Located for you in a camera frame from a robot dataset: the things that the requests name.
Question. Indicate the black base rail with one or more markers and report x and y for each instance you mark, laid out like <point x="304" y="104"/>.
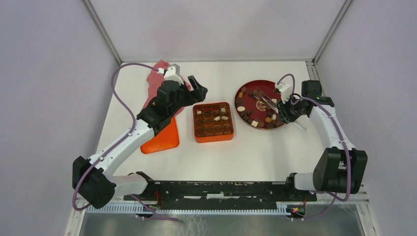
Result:
<point x="217" y="195"/>

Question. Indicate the pink cloth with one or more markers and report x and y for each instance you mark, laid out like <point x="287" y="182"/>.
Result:
<point x="158" y="95"/>

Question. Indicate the red round plate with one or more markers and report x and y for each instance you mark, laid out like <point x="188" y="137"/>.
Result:
<point x="255" y="110"/>

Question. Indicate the orange box lid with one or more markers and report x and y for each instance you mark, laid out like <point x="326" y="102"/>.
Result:
<point x="168" y="138"/>

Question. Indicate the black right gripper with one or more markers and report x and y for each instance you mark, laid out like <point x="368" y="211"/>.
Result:
<point x="282" y="109"/>

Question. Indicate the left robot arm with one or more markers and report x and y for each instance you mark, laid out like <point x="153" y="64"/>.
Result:
<point x="93" y="178"/>

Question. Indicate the silver white-handled tongs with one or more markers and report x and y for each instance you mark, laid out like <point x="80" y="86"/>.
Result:
<point x="260" y="95"/>

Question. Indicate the orange chocolate box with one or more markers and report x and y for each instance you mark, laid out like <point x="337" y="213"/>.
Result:
<point x="206" y="129"/>

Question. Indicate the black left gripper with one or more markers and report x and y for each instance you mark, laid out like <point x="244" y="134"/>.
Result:
<point x="198" y="95"/>

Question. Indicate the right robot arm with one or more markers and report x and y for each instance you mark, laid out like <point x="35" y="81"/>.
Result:
<point x="341" y="167"/>

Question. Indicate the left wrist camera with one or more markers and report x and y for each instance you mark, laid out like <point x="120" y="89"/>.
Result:
<point x="171" y="73"/>

